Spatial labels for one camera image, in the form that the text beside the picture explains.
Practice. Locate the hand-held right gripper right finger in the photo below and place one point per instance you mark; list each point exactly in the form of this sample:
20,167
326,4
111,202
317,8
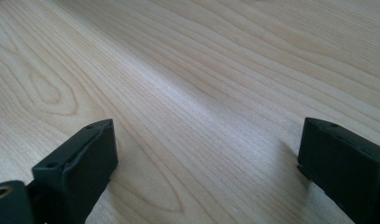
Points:
343,165

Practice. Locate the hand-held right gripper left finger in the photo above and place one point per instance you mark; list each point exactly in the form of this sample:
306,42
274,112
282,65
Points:
75,168

